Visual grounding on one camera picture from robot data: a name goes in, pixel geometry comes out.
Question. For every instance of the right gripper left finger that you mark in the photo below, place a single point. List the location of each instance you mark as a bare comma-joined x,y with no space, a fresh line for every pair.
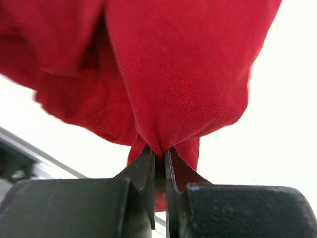
118,207

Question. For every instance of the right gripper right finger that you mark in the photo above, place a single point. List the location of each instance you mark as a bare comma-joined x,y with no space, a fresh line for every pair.
195,208

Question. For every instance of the dark red t shirt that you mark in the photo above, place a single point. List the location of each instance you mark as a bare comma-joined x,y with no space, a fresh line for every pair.
161,73

